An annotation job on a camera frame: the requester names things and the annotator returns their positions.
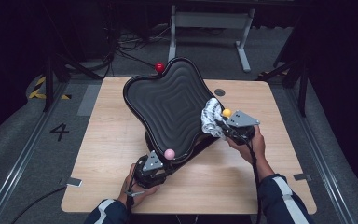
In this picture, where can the white patterned cloth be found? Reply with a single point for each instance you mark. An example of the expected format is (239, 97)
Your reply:
(209, 118)

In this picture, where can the round table grommet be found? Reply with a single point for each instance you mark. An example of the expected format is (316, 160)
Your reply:
(219, 92)

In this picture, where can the person's left hand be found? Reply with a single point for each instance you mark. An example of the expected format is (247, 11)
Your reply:
(136, 194)

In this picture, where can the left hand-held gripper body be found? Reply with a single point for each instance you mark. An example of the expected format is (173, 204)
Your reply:
(150, 171)

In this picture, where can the black wavy tray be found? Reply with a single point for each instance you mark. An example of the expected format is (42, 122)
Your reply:
(167, 105)

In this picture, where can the grey tape piece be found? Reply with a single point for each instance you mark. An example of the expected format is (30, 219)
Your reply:
(302, 177)
(74, 182)

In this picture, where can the yellow ball knob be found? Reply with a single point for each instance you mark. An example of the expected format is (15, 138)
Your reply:
(227, 113)

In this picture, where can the yellow black hazard tape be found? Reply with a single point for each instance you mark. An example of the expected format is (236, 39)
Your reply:
(37, 93)

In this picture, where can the person's right hand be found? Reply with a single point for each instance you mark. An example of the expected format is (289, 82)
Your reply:
(254, 149)

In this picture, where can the grey metal table frame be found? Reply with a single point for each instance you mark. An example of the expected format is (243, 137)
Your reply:
(211, 20)

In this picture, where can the red ball knob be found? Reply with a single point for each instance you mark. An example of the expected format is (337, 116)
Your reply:
(159, 67)

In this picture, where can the black metal stand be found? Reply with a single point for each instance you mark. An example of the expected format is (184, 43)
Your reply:
(48, 93)
(303, 93)

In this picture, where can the aluminium floor rail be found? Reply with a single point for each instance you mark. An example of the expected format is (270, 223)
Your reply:
(320, 155)
(21, 158)

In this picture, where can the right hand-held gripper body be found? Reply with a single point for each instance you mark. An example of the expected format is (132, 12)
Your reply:
(240, 130)

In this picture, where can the pink ball knob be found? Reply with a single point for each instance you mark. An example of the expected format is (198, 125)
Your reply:
(169, 154)

